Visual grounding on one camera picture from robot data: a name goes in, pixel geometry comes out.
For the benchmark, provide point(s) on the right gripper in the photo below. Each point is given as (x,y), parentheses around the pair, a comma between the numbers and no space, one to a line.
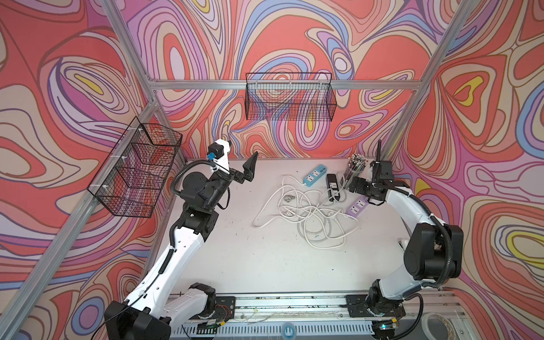
(360,187)

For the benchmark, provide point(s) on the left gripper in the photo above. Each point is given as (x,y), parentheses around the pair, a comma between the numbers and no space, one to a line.
(248,168)

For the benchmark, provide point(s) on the purple power strip with cord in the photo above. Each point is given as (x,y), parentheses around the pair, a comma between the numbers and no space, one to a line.
(298,207)

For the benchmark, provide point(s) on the black power strip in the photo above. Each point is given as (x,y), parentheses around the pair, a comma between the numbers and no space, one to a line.
(333,189)

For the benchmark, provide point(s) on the blue power strip with cord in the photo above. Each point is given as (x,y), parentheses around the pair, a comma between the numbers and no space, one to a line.
(329,239)

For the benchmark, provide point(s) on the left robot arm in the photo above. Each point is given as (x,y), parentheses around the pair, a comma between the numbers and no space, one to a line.
(178,255)

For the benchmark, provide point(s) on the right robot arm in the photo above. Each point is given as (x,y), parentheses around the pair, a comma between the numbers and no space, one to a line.
(432,255)

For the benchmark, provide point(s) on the metal cup of pens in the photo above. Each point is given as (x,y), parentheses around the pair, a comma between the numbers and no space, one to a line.
(356,164)

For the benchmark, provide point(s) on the small white object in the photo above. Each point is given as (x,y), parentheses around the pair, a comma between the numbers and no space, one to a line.
(403,243)

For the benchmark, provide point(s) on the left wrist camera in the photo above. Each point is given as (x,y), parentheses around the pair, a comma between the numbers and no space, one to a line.
(218,155)

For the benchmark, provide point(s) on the black wire basket back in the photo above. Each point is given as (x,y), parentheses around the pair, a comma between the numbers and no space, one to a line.
(290,96)

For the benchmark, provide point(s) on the black wire basket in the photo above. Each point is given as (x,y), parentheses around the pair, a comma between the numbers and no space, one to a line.
(130,182)
(290,96)

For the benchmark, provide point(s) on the black wire basket left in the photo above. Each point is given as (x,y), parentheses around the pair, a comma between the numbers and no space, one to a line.
(130,182)

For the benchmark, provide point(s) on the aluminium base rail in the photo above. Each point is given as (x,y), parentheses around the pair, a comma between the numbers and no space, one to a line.
(318,315)

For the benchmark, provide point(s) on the aluminium frame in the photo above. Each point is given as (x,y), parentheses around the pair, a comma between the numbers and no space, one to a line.
(74,74)

